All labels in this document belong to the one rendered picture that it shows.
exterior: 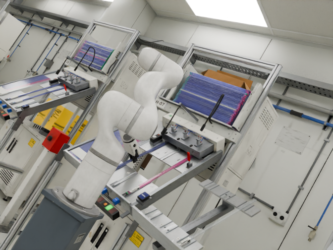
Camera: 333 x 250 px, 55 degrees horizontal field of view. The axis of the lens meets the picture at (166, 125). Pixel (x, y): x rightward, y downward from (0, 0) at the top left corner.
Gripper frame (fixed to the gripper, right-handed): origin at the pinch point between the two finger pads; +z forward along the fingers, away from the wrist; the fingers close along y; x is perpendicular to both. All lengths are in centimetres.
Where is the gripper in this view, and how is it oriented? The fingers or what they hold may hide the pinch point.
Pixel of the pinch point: (133, 158)
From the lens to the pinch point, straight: 192.1
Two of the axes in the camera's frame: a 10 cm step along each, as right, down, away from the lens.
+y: -6.9, -3.4, 6.4
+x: -7.1, 4.8, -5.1
